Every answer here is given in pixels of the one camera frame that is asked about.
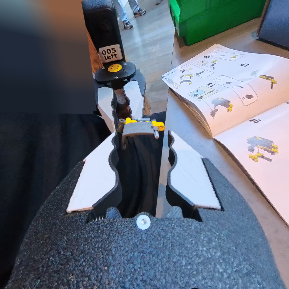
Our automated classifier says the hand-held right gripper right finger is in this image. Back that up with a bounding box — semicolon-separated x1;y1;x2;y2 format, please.
166;131;222;211

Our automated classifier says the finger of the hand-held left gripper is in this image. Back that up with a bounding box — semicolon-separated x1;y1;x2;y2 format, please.
97;87;119;133
123;81;145;119

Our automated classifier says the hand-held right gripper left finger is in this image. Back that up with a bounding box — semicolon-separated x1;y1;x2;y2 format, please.
66;132;123;214

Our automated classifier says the grey yellow brick assembly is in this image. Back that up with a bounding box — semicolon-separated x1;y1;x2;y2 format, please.
118;117;165;149

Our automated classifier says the open instruction booklet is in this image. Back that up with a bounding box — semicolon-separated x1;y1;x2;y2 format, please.
161;44;289;226

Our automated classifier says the green plastic bin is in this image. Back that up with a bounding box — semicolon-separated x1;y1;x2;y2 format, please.
168;0;268;47

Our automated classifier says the open blue cardboard box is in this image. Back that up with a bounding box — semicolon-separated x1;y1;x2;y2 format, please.
257;0;289;51

